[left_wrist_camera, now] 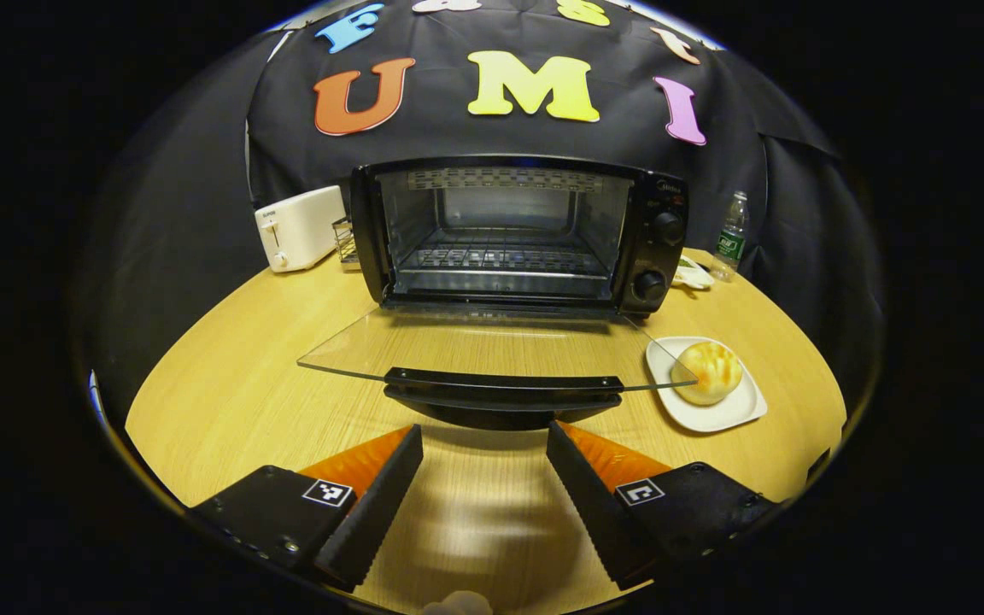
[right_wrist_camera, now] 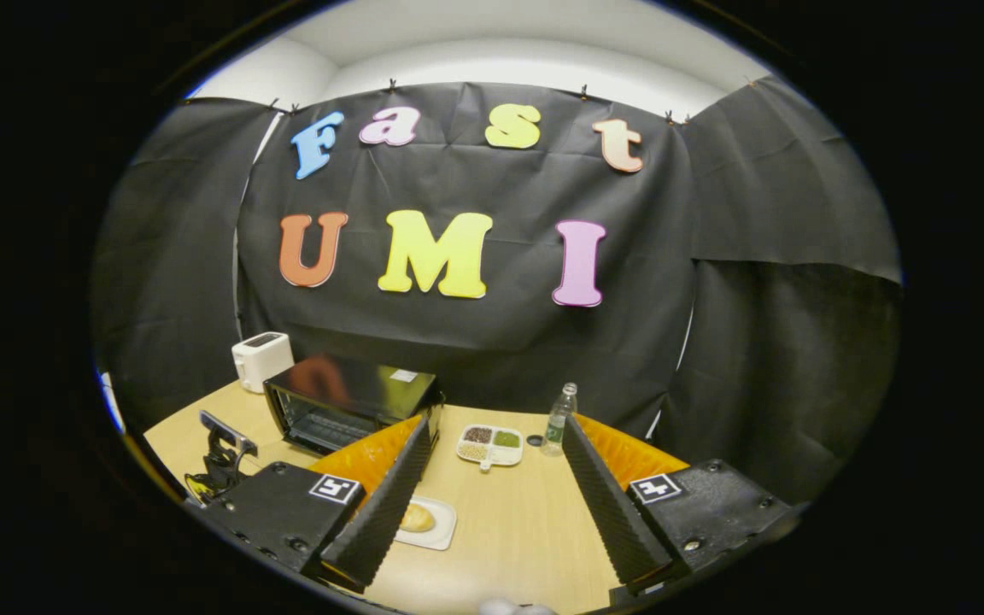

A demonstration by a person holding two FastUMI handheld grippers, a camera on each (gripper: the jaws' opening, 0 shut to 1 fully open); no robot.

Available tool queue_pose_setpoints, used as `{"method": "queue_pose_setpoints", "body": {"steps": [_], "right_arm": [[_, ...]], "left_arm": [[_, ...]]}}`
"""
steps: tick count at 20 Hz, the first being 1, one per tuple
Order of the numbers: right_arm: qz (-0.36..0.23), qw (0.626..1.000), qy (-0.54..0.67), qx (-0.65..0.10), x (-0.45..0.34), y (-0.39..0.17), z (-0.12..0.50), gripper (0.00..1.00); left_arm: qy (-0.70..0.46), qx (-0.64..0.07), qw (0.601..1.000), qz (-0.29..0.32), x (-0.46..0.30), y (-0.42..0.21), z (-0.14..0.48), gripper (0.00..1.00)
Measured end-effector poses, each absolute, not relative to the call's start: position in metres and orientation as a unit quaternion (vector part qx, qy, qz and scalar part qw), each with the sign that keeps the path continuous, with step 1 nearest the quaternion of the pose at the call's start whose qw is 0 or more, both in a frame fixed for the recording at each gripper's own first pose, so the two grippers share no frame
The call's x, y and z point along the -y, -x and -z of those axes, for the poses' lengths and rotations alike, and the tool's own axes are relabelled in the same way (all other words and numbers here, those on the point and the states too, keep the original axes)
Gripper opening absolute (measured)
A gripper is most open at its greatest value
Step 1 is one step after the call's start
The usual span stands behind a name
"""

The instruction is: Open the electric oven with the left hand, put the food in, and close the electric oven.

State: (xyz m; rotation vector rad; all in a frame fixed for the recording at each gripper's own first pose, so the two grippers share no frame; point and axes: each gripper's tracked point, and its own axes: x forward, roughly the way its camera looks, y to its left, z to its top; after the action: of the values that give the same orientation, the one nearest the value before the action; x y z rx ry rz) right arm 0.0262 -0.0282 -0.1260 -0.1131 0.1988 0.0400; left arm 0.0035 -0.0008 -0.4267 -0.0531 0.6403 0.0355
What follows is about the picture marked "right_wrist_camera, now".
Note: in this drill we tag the black backdrop cloth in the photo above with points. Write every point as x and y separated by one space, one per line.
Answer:
458 342

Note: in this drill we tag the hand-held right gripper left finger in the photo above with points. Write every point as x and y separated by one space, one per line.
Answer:
368 530

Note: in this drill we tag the white divided dish with grains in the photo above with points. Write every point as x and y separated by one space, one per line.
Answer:
492 457

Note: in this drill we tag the golden bread roll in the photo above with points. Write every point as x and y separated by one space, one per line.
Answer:
419 518

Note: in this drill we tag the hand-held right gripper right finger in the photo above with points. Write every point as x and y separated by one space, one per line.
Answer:
616 521

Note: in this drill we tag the white toaster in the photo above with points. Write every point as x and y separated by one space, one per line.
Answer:
261 363

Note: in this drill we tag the white rectangular plate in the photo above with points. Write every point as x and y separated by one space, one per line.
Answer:
443 530

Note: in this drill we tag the black electric oven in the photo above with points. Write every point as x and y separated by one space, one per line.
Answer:
347 384

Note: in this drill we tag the clear plastic water bottle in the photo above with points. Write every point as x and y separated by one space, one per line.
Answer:
559 427

